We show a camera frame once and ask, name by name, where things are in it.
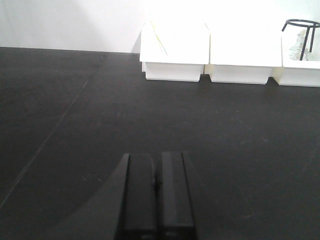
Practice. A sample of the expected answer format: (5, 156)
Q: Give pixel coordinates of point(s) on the left white plastic bin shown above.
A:
(188, 50)

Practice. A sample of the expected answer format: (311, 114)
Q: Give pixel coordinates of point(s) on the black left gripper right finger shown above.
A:
(176, 221)

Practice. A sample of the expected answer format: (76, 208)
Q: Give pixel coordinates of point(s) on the black metal tripod stand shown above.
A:
(309, 25)

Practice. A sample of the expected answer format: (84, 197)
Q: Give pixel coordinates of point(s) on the clear glass flask right bin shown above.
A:
(311, 53)

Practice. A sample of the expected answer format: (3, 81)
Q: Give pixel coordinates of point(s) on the middle white plastic bin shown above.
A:
(243, 55)

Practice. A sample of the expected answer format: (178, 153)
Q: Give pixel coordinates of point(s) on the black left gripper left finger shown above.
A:
(138, 212)

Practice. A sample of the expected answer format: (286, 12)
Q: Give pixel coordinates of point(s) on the white plastic bin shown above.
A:
(188, 50)
(243, 55)
(295, 72)

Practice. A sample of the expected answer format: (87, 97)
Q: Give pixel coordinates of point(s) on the right white plastic bin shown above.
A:
(295, 72)

